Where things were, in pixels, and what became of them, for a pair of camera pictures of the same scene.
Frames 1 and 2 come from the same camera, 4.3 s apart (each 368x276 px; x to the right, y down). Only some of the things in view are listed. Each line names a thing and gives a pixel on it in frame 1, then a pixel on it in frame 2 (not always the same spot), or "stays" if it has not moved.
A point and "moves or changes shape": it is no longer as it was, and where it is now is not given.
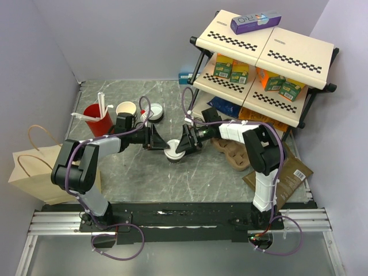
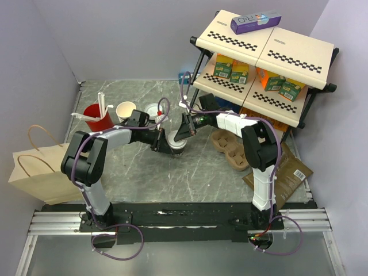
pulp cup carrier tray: x=236 y=154 stays
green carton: x=274 y=83 stays
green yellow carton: x=240 y=72 stays
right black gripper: x=192 y=145 to x=184 y=131
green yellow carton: x=223 y=66 stays
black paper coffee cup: x=174 y=161 moves or changes shape
